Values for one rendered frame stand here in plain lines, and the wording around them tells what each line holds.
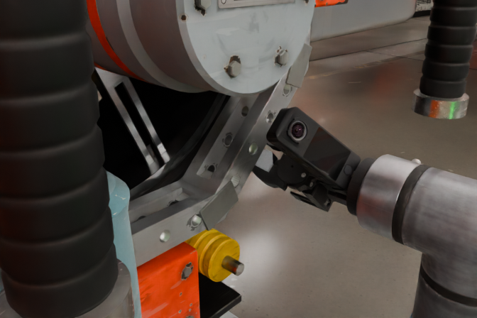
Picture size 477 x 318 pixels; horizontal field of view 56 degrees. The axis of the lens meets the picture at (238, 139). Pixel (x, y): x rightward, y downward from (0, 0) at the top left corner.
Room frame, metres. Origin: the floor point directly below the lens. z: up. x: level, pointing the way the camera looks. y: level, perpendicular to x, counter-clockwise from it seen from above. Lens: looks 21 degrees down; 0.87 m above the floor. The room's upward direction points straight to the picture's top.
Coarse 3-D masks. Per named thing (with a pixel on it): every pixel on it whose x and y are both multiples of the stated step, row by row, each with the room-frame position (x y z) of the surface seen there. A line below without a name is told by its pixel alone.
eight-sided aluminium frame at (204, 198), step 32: (256, 96) 0.58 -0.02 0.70; (288, 96) 0.56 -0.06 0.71; (224, 128) 0.53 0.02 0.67; (256, 128) 0.51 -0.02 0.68; (192, 160) 0.51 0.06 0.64; (224, 160) 0.49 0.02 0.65; (256, 160) 0.51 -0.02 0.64; (160, 192) 0.47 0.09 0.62; (192, 192) 0.47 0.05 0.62; (224, 192) 0.47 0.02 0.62; (160, 224) 0.40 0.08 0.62; (192, 224) 0.44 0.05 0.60
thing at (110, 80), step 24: (96, 72) 0.48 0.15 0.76; (120, 96) 0.69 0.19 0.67; (144, 96) 0.66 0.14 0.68; (168, 96) 0.63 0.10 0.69; (192, 96) 0.61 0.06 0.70; (216, 96) 0.58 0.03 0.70; (120, 120) 0.50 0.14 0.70; (144, 120) 0.52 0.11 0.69; (168, 120) 0.60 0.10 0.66; (192, 120) 0.57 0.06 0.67; (120, 144) 0.58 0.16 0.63; (144, 144) 0.52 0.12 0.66; (168, 144) 0.55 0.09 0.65; (192, 144) 0.55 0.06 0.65; (120, 168) 0.53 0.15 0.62; (144, 168) 0.52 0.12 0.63; (168, 168) 0.52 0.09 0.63; (144, 192) 0.49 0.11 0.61
